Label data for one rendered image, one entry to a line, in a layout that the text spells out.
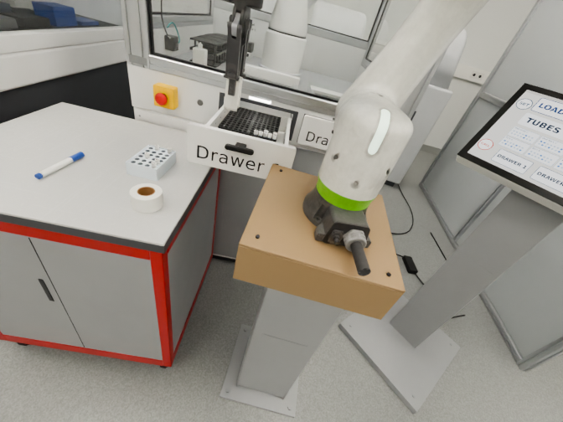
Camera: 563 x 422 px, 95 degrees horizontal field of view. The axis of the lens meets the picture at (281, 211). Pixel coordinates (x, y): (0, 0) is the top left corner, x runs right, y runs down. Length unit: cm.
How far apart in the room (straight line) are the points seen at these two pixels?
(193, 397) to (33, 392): 53
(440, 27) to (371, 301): 51
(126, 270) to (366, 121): 63
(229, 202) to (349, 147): 86
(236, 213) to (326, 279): 84
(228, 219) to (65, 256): 72
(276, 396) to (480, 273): 93
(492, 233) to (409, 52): 79
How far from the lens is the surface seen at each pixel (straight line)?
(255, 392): 125
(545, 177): 106
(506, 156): 108
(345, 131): 47
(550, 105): 119
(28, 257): 88
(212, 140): 73
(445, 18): 63
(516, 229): 119
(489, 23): 459
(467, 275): 130
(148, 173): 80
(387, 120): 46
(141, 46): 112
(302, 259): 48
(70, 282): 89
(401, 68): 62
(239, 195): 121
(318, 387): 134
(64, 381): 136
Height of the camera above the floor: 120
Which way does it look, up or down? 37 degrees down
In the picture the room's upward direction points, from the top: 16 degrees clockwise
